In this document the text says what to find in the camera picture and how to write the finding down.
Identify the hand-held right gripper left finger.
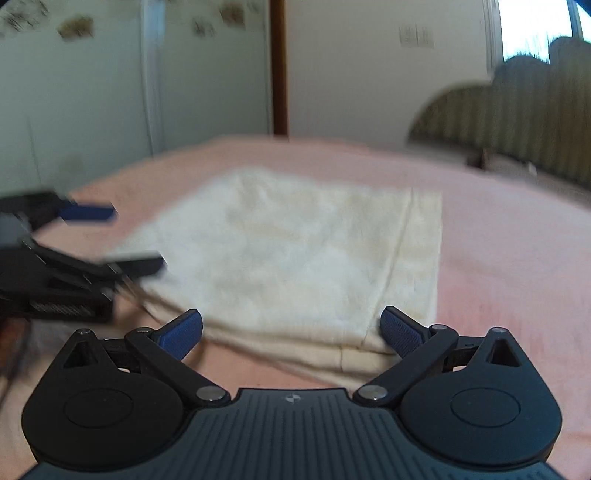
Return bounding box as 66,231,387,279
62,308,232,408

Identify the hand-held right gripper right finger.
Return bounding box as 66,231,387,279
353,305,525,408

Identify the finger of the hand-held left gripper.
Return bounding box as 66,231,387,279
28,250,167,289
14,189,117,227

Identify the cream white towel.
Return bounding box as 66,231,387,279
104,168,444,393

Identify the pink bed sheet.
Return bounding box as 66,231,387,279
0,134,591,480

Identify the pale flower-print wardrobe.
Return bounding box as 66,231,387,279
0,0,273,195

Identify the olive striped padded headboard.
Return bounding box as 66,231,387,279
406,37,591,204

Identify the window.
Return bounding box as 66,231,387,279
482,0,591,75

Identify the brown wooden door frame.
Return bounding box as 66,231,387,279
270,0,291,136

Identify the white wall socket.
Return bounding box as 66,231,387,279
398,25,435,48

